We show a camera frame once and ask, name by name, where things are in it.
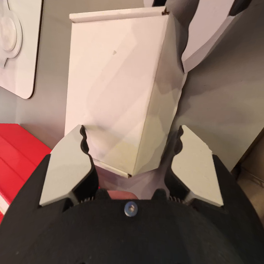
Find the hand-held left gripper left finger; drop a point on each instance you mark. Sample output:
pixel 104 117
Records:
pixel 64 165

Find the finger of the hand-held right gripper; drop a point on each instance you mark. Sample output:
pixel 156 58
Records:
pixel 156 2
pixel 208 31

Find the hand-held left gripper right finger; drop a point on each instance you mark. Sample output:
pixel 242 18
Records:
pixel 196 169

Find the white cardboard box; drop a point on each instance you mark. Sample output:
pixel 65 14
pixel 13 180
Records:
pixel 115 82

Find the red plastic bin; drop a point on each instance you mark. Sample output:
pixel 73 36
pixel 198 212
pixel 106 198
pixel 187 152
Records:
pixel 18 154

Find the brown cardboard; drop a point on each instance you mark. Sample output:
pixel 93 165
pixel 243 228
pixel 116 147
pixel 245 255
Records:
pixel 251 181

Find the white flat board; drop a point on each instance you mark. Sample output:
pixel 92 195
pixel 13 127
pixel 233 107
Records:
pixel 24 51

